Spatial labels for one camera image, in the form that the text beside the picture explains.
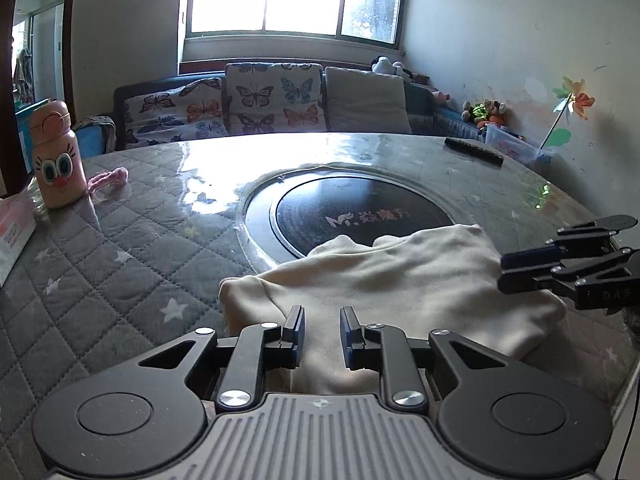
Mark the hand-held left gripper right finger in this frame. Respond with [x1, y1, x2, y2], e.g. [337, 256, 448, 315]
[340, 305, 508, 411]

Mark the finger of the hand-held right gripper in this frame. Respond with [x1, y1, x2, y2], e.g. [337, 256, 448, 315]
[500, 220, 614, 271]
[497, 247, 624, 296]

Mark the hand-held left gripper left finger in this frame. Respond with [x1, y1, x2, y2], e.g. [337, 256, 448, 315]
[134, 305, 307, 411]

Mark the cream sweater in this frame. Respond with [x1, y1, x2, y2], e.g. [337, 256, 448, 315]
[218, 223, 567, 397]

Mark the clear plastic storage box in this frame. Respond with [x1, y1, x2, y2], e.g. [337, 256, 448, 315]
[482, 124, 556, 166]

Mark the black remote control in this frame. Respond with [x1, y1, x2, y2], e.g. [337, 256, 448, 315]
[444, 136, 504, 165]

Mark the pile of colourful plush toys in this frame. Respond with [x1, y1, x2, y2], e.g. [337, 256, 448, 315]
[460, 98, 509, 129]

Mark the colourful pinwheel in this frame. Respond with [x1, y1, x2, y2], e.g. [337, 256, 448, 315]
[539, 76, 596, 150]

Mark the dark sofa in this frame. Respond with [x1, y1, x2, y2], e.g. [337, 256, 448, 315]
[113, 66, 452, 154]

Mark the grey quilted table cover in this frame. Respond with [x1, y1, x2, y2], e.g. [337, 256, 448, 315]
[0, 132, 640, 480]

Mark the beige cushion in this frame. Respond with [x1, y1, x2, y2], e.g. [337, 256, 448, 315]
[324, 66, 414, 135]

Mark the butterfly print cushion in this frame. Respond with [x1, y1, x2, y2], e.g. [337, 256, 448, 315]
[225, 62, 329, 136]
[122, 78, 231, 150]

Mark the grey crumpled cloth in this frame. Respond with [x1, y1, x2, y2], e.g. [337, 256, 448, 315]
[75, 115, 119, 136]

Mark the pink cartoon face bottle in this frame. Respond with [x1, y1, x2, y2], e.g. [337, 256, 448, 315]
[28, 100, 83, 209]

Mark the white and pink tissue packet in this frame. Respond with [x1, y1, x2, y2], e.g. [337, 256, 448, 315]
[0, 194, 37, 287]

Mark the black cable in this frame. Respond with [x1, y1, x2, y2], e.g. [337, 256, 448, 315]
[612, 425, 640, 480]

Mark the pink fabric strap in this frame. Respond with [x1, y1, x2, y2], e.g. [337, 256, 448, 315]
[87, 167, 130, 194]

